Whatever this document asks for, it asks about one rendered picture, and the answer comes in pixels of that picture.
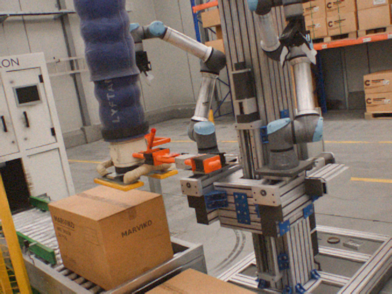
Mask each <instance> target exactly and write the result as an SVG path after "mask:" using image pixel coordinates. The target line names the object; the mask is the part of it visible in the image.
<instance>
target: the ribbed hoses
mask: <svg viewBox="0 0 392 294"><path fill-rule="evenodd" d="M111 166H114V163H113V161H111V159H109V160H105V161H103V162H102V163H101V164H99V165H98V166H97V167H96V171H97V172H98V173H99V174H100V175H101V176H102V177H105V176H106V175H107V173H108V170H107V168H109V167H111ZM171 166H172V164H161V165H158V166H155V164H154V166H152V165H147V164H144V165H143V166H140V167H138V168H136V169H134V170H132V171H129V172H127V173H126V174H125V176H124V177H123V178H124V179H123V180H124V183H127V184H128V183H131V182H133V180H135V179H136V178H137V177H140V176H142V175H144V174H146V173H149V172H151V171H153V170H154V171H155V170H157V169H158V170H159V169H160V171H161V172H165V171H167V170H168V169H169V168H170V167H171Z"/></svg>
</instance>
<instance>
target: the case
mask: <svg viewBox="0 0 392 294"><path fill-rule="evenodd" d="M48 206H49V210H50V214H51V219H52V224H53V228H54V232H55V234H56V238H57V242H58V247H59V252H60V255H61V260H62V263H63V266H64V267H66V268H68V269H70V270H71V271H74V272H76V274H78V275H80V276H82V277H84V278H86V279H88V280H90V281H91V282H93V283H94V284H96V285H99V286H101V287H102V288H104V289H106V290H107V291H110V290H111V289H113V288H115V287H116V286H118V285H121V284H123V283H124V282H127V281H129V280H130V279H132V278H134V277H135V276H137V275H140V274H141V273H143V272H145V271H148V270H150V269H151V268H153V267H154V266H157V265H159V264H161V263H162V262H164V261H167V260H169V259H171V258H172V257H174V253H173V250H172V244H171V240H170V233H169V227H168V223H167V217H166V213H165V208H164V203H163V197H162V194H157V193H153V192H146V191H139V190H129V191H127V192H125V191H120V190H116V189H113V188H111V187H108V186H105V185H101V186H98V187H95V188H93V189H91V190H88V191H84V192H81V193H79V194H75V195H72V196H70V197H66V198H64V199H61V200H59V201H55V202H52V203H50V204H48Z"/></svg>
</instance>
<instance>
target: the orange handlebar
mask: <svg viewBox="0 0 392 294"><path fill-rule="evenodd" d="M154 141H155V142H153V146H152V147H155V146H159V145H161V144H165V143H168V142H170V141H171V140H170V138H161V136H155V138H154ZM179 154H180V153H174V152H173V153H165V154H164V156H157V157H156V160H158V161H163V163H164V164H171V163H175V159H174V158H176V157H178V156H181V155H179ZM132 156H133V157H134V158H142V159H144V158H145V157H144V155H143V153H133V155H132ZM220 164H221V162H220V160H216V161H213V162H210V163H209V165H208V167H209V168H214V167H218V166H219V165H220ZM185 165H189V166H191V161H190V160H188V159H186V160H185Z"/></svg>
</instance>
